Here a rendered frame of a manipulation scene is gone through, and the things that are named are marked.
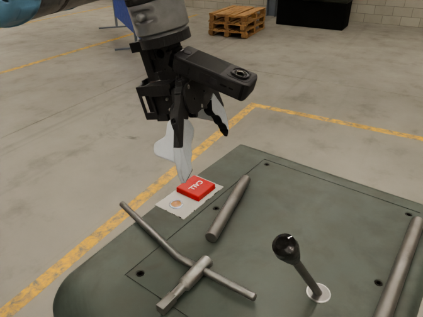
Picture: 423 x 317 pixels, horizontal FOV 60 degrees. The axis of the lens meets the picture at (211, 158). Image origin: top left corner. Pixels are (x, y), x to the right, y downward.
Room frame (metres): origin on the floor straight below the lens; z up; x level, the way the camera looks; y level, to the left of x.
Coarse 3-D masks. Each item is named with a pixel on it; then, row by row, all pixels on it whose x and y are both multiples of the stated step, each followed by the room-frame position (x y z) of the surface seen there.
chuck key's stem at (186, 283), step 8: (200, 264) 0.41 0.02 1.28; (208, 264) 0.42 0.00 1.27; (192, 272) 0.40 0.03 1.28; (200, 272) 0.40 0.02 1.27; (184, 280) 0.38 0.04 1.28; (192, 280) 0.38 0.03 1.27; (176, 288) 0.37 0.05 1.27; (184, 288) 0.37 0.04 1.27; (168, 296) 0.35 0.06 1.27; (176, 296) 0.36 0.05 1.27; (160, 304) 0.34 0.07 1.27; (168, 304) 0.34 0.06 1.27; (160, 312) 0.34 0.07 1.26
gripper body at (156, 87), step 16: (176, 32) 0.50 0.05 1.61; (144, 48) 0.50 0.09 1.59; (160, 48) 0.51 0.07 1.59; (176, 48) 0.52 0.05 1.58; (144, 64) 0.52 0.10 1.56; (160, 64) 0.51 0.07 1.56; (144, 80) 0.53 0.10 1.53; (160, 80) 0.52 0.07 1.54; (176, 80) 0.50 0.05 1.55; (192, 80) 0.50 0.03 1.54; (160, 96) 0.50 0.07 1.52; (192, 96) 0.49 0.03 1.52; (208, 96) 0.53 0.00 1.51; (144, 112) 0.51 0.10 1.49; (160, 112) 0.50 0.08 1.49; (192, 112) 0.48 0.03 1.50
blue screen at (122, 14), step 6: (114, 0) 8.57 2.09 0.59; (120, 0) 7.85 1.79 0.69; (114, 6) 8.67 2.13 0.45; (120, 6) 7.93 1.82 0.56; (126, 6) 7.36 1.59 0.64; (114, 12) 8.71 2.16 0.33; (120, 12) 8.00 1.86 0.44; (126, 12) 7.42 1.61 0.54; (120, 18) 8.08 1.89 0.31; (126, 18) 7.48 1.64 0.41; (126, 24) 7.55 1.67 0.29; (132, 30) 7.02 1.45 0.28; (120, 48) 6.72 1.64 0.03; (126, 48) 6.76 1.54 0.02
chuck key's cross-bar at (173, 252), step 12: (120, 204) 0.58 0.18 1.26; (132, 216) 0.54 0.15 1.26; (144, 228) 0.51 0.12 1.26; (156, 240) 0.48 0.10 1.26; (168, 252) 0.45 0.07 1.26; (192, 264) 0.42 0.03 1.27; (216, 276) 0.39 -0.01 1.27; (228, 288) 0.38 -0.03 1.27; (240, 288) 0.37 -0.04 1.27; (252, 300) 0.35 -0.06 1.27
